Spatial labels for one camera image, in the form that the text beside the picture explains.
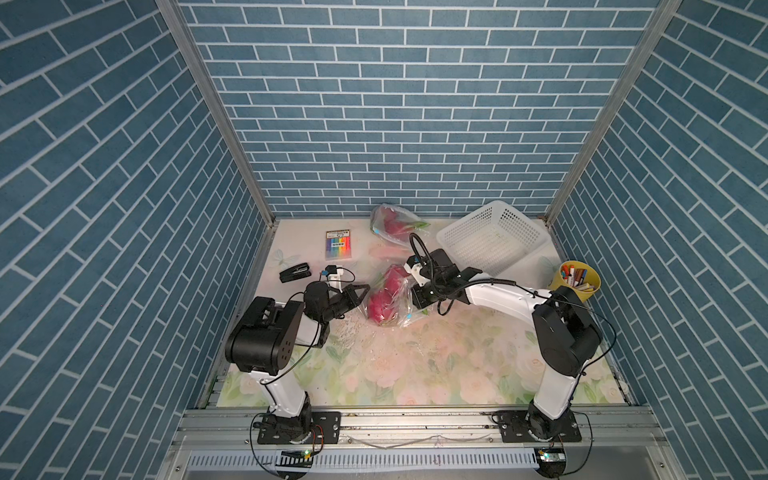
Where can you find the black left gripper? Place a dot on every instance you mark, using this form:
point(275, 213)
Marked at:
point(348, 296)

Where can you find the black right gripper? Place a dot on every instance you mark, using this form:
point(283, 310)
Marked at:
point(419, 302)

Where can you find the clear zip-top bag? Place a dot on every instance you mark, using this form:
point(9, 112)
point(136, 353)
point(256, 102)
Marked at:
point(408, 312)

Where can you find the pink dragon fruit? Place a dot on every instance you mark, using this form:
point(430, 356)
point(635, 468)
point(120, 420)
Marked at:
point(382, 308)
point(396, 280)

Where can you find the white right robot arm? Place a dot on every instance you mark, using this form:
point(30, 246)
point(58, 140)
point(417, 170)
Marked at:
point(566, 333)

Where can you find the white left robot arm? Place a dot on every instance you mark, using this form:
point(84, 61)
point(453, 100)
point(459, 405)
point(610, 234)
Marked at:
point(262, 343)

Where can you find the back zip bag with dragonfruit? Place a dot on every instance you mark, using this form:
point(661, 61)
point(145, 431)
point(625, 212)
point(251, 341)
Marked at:
point(395, 224)

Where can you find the black stapler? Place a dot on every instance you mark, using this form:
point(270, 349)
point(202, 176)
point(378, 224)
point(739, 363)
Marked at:
point(295, 272)

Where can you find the white plastic basket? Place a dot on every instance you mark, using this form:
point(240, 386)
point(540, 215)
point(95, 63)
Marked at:
point(492, 238)

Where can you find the yellow pen cup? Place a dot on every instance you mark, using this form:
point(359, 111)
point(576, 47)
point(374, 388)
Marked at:
point(577, 276)

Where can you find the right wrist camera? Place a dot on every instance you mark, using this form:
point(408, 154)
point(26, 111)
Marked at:
point(413, 267)

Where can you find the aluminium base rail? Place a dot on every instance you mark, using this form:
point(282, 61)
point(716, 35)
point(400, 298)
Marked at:
point(485, 442)

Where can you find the left corner aluminium post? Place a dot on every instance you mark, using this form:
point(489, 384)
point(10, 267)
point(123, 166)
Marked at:
point(172, 15)

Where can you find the corner aluminium post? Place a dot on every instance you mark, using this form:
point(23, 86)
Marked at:
point(172, 15)
point(657, 25)

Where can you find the right corner aluminium post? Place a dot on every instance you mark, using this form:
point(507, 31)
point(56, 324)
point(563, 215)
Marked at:
point(657, 25)

